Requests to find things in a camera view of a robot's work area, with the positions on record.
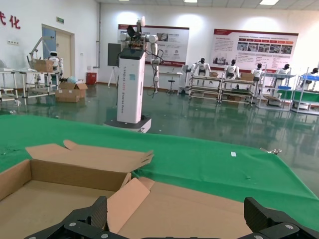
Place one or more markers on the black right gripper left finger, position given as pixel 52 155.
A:
pixel 98 211

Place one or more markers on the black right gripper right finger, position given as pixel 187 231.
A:
pixel 254 214

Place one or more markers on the open brown cardboard box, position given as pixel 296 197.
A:
pixel 187 206
pixel 74 171

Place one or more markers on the flat open cardboard box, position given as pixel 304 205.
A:
pixel 272 99

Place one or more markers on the closed cardboard floor box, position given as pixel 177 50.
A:
pixel 66 97

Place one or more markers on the open cardboard floor box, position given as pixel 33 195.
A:
pixel 82 87

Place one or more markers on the medium cardboard box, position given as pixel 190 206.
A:
pixel 247 76

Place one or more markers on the small cardboard box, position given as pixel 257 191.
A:
pixel 213 74

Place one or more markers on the cardboard box on rack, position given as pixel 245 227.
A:
pixel 42 66

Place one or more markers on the small white label sticker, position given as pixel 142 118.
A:
pixel 233 154

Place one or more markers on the green table cloth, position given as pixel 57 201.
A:
pixel 199 154

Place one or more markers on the blue plastic tray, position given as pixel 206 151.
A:
pixel 284 87
pixel 310 77

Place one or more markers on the red bin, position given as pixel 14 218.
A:
pixel 91 78

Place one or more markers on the teal plastic bag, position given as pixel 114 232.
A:
pixel 72 79

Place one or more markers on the white black humanoid robot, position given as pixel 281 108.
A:
pixel 258 72
pixel 233 69
pixel 202 66
pixel 284 71
pixel 315 71

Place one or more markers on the black stool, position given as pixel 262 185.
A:
pixel 171 80

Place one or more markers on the wide red white info board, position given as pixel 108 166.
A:
pixel 249 57

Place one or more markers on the dark screen on stand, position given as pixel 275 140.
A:
pixel 113 54

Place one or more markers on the beige door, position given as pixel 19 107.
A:
pixel 63 57

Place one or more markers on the small white round-head robot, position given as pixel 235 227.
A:
pixel 52 58

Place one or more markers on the white kiosk machine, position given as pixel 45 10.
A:
pixel 185 67

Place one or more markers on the green exit sign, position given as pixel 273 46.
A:
pixel 60 20

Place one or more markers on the white pipe-frame shelf rack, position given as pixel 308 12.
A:
pixel 274 107

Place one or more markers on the blue pipe-frame shelf rack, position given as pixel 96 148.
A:
pixel 306 95

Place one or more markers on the beige pipe-frame shelf rack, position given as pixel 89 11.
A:
pixel 205 78
pixel 235 80

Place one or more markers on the white wall pipe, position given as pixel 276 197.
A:
pixel 98 25

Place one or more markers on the white wall switch panel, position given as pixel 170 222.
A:
pixel 13 42

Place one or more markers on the red wall character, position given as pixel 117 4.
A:
pixel 2 20
pixel 11 23

